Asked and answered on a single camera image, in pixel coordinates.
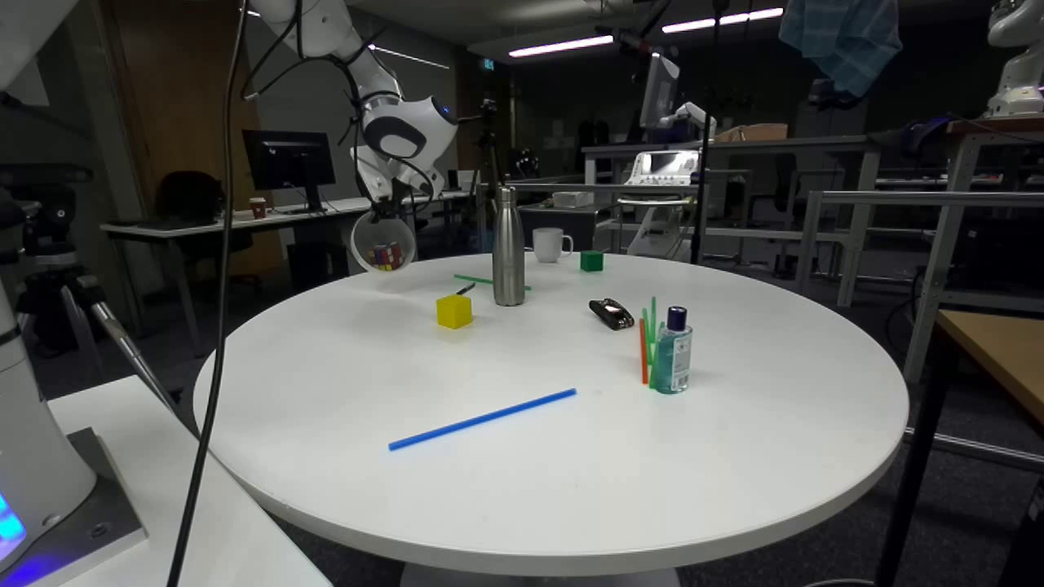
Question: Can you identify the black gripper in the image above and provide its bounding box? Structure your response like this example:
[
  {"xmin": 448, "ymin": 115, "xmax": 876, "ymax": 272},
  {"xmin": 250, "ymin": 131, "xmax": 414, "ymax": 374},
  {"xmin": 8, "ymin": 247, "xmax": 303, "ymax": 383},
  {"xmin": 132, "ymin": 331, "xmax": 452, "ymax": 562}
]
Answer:
[{"xmin": 364, "ymin": 181, "xmax": 405, "ymax": 215}]

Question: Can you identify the white ceramic bowl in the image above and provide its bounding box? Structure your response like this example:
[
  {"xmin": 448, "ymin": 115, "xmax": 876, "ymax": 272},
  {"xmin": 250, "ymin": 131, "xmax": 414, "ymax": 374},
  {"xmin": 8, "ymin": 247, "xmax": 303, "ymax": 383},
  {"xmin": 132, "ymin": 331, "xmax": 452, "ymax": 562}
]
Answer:
[{"xmin": 350, "ymin": 212, "xmax": 418, "ymax": 275}]

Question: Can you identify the small rubik's cube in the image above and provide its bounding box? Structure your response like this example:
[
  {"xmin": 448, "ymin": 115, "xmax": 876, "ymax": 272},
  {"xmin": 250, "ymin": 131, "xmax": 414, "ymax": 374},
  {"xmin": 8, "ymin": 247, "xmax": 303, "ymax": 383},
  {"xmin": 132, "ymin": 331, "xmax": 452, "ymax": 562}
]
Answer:
[{"xmin": 373, "ymin": 247, "xmax": 400, "ymax": 272}]

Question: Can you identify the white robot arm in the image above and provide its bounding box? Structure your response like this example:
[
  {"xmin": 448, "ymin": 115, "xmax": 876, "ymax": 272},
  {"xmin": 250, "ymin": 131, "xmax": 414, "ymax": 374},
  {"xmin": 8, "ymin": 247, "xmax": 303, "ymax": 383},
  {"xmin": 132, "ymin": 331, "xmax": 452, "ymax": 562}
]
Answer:
[{"xmin": 0, "ymin": 0, "xmax": 456, "ymax": 205}]

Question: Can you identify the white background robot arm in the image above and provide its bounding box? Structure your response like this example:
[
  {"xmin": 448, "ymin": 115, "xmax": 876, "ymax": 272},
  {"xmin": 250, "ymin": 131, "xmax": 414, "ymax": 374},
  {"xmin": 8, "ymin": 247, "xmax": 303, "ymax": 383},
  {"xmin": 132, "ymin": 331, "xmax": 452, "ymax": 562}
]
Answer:
[{"xmin": 984, "ymin": 0, "xmax": 1044, "ymax": 117}]

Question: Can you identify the yellow cube block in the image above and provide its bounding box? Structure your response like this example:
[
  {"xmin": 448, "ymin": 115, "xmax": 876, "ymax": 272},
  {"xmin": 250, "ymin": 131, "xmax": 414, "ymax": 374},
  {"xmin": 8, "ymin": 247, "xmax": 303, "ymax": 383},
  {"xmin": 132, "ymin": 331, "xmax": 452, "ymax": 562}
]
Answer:
[{"xmin": 436, "ymin": 295, "xmax": 472, "ymax": 329}]

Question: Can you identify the green cube block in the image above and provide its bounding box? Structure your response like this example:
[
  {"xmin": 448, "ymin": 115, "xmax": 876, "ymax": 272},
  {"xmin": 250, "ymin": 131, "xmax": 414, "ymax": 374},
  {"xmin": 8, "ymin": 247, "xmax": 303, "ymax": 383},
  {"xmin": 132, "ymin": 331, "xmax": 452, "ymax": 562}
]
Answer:
[{"xmin": 579, "ymin": 250, "xmax": 603, "ymax": 275}]

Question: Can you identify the stainless steel water bottle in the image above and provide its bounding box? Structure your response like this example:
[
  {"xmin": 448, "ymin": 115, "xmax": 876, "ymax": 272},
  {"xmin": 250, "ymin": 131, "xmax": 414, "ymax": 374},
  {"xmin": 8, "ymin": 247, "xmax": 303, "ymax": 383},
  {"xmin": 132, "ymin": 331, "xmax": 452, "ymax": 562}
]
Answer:
[{"xmin": 491, "ymin": 187, "xmax": 524, "ymax": 306}]

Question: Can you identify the black computer monitor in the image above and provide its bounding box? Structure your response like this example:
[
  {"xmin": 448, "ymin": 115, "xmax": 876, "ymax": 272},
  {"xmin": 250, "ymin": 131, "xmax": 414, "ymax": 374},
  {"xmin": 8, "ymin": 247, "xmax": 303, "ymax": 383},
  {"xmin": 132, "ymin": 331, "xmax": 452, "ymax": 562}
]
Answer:
[{"xmin": 242, "ymin": 131, "xmax": 333, "ymax": 212}]

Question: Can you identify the white ceramic mug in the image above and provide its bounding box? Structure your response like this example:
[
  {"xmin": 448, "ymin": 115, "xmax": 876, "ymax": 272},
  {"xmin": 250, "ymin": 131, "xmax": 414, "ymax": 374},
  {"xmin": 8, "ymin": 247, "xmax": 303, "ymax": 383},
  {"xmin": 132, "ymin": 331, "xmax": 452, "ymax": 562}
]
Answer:
[{"xmin": 532, "ymin": 228, "xmax": 573, "ymax": 265}]

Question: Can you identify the blue straw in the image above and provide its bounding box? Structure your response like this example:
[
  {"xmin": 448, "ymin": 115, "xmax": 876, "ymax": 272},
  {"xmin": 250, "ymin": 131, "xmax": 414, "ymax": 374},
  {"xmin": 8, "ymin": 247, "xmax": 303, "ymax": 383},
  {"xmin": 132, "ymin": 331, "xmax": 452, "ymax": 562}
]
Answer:
[{"xmin": 388, "ymin": 388, "xmax": 577, "ymax": 453}]

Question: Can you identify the black brush head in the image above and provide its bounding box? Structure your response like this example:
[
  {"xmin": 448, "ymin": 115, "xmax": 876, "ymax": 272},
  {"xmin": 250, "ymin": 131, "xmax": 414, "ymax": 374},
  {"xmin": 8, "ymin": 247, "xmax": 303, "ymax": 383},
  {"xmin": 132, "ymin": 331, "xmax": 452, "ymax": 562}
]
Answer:
[{"xmin": 590, "ymin": 298, "xmax": 632, "ymax": 329}]

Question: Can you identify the green straw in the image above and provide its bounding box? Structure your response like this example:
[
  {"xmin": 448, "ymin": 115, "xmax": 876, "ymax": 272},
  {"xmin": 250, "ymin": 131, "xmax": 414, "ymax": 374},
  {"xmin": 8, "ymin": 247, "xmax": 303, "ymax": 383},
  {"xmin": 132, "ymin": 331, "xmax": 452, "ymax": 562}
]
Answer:
[{"xmin": 641, "ymin": 298, "xmax": 657, "ymax": 388}]

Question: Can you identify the orange straw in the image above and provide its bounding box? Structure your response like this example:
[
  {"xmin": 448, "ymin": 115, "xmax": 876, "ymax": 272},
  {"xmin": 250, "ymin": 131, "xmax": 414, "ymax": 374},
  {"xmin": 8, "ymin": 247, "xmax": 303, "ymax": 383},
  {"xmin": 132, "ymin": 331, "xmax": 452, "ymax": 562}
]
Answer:
[{"xmin": 639, "ymin": 306, "xmax": 649, "ymax": 386}]

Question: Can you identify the blue sanitizer bottle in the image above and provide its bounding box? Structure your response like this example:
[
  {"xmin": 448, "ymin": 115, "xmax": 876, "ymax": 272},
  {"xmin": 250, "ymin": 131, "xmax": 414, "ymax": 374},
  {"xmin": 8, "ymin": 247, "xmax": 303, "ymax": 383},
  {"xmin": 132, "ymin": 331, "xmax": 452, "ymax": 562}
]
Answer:
[{"xmin": 652, "ymin": 306, "xmax": 692, "ymax": 396}]

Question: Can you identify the blue hanging cloth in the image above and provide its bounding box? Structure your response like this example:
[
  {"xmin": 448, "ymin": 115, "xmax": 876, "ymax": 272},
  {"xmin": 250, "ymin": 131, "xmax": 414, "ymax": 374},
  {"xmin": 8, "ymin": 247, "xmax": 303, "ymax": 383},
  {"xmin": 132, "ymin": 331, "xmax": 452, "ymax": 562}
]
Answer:
[{"xmin": 778, "ymin": 0, "xmax": 904, "ymax": 99}]

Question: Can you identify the wooden side table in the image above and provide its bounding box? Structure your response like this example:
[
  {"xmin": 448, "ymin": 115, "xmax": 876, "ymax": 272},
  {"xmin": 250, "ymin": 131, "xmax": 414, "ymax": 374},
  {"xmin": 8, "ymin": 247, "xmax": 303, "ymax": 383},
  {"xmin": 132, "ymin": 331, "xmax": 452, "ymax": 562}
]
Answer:
[{"xmin": 875, "ymin": 310, "xmax": 1044, "ymax": 587}]

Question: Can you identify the black camera tripod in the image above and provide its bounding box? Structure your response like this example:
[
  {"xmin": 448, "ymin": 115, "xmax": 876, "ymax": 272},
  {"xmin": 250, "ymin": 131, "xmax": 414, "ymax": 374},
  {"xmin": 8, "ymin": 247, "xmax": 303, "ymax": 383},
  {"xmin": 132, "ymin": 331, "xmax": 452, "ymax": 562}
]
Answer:
[{"xmin": 90, "ymin": 301, "xmax": 175, "ymax": 410}]

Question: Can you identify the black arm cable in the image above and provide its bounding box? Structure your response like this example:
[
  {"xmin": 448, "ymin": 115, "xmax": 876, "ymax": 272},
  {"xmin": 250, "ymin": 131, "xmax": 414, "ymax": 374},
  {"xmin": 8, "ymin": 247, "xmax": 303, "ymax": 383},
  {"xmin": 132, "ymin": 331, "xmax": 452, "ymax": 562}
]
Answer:
[{"xmin": 163, "ymin": 0, "xmax": 255, "ymax": 587}]

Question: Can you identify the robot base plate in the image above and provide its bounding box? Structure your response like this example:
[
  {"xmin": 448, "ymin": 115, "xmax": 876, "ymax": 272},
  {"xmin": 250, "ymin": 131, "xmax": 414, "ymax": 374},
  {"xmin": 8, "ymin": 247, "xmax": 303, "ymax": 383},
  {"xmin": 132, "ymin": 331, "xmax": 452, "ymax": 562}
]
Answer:
[{"xmin": 0, "ymin": 427, "xmax": 145, "ymax": 587}]

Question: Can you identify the metal frame workbench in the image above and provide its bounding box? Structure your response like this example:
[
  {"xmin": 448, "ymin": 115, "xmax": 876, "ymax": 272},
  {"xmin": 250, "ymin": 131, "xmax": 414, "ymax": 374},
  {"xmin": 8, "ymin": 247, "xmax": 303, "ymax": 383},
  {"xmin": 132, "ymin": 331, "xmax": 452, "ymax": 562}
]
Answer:
[{"xmin": 794, "ymin": 115, "xmax": 1044, "ymax": 374}]

